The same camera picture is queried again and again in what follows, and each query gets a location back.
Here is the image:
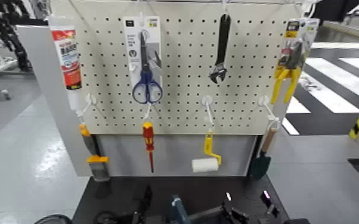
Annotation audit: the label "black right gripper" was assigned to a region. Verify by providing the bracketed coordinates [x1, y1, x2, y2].
[222, 190, 280, 224]

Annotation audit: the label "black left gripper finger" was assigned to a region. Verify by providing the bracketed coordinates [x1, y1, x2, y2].
[141, 184, 154, 214]

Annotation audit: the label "black round robot base part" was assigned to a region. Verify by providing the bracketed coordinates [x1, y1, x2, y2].
[33, 213, 74, 224]

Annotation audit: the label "grey board stand panel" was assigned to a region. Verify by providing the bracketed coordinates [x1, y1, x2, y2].
[16, 24, 262, 178]

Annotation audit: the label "red yellow screwdriver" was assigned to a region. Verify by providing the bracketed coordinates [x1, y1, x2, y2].
[141, 121, 155, 174]

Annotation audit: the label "white pegboard hook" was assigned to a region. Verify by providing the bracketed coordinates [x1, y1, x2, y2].
[143, 103, 155, 123]
[201, 95, 215, 132]
[258, 95, 282, 129]
[76, 93, 98, 123]

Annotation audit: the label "blue scissors on card packaging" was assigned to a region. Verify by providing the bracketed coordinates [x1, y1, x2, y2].
[123, 15, 164, 105]

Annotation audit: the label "beige perforated pegboard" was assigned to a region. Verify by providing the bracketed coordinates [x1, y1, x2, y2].
[50, 0, 305, 136]

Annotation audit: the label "yellow pliers in card packaging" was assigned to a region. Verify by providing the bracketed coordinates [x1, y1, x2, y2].
[270, 17, 320, 105]

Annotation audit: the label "black adjustable wrench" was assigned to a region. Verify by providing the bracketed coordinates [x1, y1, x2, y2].
[208, 13, 232, 85]

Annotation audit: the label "white red sealant tube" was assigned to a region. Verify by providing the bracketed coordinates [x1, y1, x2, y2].
[48, 15, 85, 112]

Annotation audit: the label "black machine housing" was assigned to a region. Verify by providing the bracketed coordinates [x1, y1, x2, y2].
[310, 0, 359, 23]

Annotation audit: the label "green trowel with wooden handle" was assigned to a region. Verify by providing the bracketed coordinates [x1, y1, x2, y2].
[249, 126, 277, 181]

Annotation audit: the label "yellow handled white paint roller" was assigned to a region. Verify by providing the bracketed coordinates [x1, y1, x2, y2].
[191, 131, 222, 174]

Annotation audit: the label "black cable chain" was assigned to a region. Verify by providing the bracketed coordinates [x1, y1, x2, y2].
[0, 0, 34, 73]

